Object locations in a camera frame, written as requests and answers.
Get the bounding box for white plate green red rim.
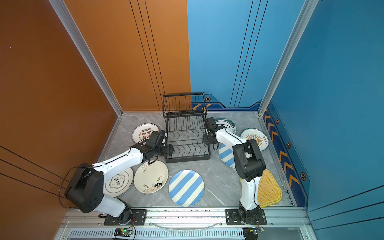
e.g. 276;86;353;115
215;118;237;134

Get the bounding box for white plate red characters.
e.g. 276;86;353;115
132;123;159;143

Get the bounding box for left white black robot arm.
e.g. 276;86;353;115
64;130;174;225

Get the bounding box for white plate orange sunburst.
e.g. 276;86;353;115
241;128;269;151

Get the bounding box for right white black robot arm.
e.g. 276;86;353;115
203;118;267;225

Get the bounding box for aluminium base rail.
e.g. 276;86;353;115
55;207;317;240

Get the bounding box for black wire dish rack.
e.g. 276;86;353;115
163;92;211;164

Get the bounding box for cream plate floral drawing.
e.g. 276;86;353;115
134;161;169;194

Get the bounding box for green circuit board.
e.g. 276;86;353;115
114;228;135;240
250;226;265;235

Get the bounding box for blue white striped plate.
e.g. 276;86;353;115
169;170;205;207

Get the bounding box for right green circuit board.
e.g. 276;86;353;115
250;226;265;235

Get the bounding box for left green circuit board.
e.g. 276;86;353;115
114;228;135;240

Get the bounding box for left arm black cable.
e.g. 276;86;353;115
58;166;82;209

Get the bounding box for yellow woven bamboo tray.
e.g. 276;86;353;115
240;170;283;210

